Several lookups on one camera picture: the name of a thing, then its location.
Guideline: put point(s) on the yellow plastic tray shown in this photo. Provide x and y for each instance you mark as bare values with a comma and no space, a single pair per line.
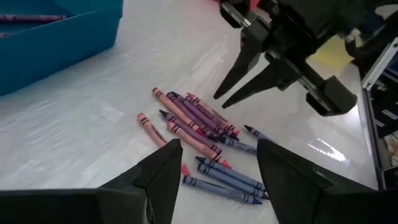
329,54

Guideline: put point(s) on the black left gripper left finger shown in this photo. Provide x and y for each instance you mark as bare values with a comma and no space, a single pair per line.
158,180

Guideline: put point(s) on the silver aluminium post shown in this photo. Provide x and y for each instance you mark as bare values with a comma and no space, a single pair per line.
381,62

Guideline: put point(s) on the blue plastic tray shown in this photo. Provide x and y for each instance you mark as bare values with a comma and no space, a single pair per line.
62,46

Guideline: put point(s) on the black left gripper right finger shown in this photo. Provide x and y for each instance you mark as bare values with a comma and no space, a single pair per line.
289,186

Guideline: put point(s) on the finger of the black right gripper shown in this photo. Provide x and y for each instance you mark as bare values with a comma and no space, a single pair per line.
267,81
245,59

